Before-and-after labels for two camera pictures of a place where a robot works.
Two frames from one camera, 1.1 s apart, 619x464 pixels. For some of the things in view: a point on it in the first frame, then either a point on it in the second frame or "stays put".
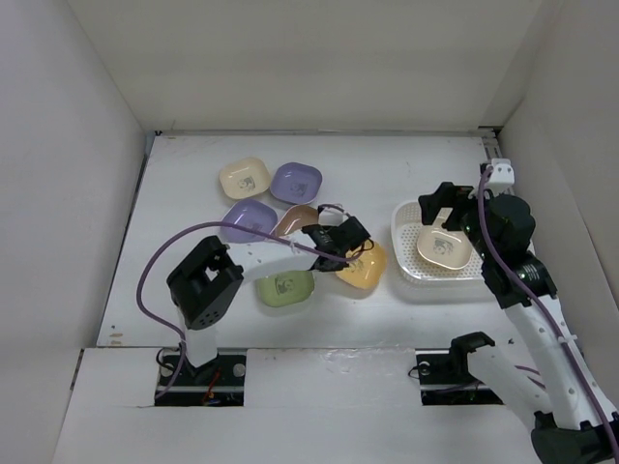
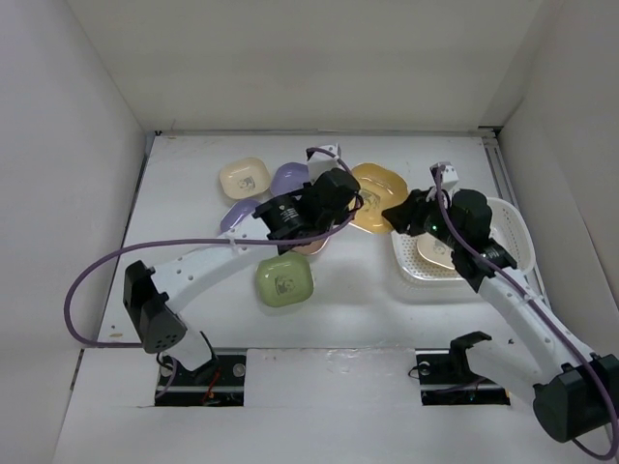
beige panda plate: x=448 y=247 stays put
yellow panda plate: x=367 y=269 -> x=380 y=188
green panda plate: x=285 y=287 stays put
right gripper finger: x=447 y=195 -> x=406 y=216
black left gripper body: x=338 y=267 -> x=336 y=219
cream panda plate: x=244 y=178 stays put
